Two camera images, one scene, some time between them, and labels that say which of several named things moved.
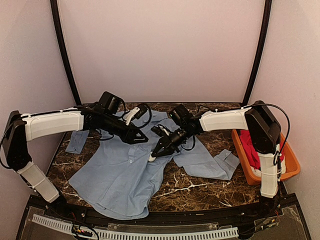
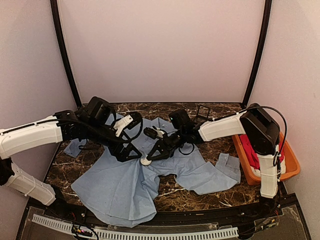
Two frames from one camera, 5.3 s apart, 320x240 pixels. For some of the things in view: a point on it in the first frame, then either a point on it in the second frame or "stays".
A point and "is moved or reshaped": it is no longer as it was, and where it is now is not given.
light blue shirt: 115,177 is moved or reshaped
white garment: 258,172 stays
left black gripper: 129,137 to 122,156
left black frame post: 57,28 stays
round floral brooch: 151,158 is moved or reshaped
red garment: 253,156 stays
